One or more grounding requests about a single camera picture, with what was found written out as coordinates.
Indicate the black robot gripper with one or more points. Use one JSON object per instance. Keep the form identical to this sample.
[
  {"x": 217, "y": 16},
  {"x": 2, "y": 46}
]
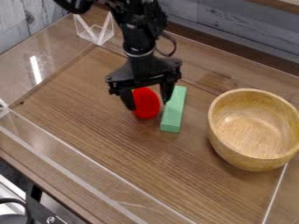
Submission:
[{"x": 141, "y": 72}]

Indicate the red plush strawberry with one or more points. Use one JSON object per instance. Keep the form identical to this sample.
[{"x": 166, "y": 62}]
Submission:
[{"x": 146, "y": 105}]

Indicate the black metal table frame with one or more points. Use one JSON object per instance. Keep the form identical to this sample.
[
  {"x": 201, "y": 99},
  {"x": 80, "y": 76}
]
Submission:
[{"x": 45, "y": 213}]

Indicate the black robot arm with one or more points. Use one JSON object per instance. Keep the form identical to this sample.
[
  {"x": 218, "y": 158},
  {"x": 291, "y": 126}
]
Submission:
[{"x": 148, "y": 47}]

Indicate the clear acrylic front barrier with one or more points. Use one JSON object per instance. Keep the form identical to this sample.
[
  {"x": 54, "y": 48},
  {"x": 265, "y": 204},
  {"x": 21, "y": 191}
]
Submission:
[{"x": 86, "y": 187}]

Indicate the clear acrylic corner bracket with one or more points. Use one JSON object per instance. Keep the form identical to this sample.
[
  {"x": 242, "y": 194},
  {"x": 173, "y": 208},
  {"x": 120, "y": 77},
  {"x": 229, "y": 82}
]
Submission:
[{"x": 94, "y": 34}]

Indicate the wooden bowl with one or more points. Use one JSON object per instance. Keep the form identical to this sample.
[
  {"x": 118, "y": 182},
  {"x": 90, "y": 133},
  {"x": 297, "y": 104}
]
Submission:
[{"x": 253, "y": 129}]

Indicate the green foam block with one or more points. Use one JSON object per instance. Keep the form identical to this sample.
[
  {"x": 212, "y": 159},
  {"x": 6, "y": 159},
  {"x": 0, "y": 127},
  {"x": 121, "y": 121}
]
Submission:
[{"x": 172, "y": 112}]

